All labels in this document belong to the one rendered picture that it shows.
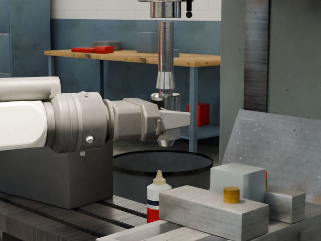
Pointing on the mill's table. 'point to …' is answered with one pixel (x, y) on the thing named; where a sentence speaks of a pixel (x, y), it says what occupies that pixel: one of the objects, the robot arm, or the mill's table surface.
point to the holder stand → (58, 175)
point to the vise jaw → (214, 213)
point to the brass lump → (231, 194)
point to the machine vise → (301, 206)
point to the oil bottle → (154, 213)
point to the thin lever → (188, 8)
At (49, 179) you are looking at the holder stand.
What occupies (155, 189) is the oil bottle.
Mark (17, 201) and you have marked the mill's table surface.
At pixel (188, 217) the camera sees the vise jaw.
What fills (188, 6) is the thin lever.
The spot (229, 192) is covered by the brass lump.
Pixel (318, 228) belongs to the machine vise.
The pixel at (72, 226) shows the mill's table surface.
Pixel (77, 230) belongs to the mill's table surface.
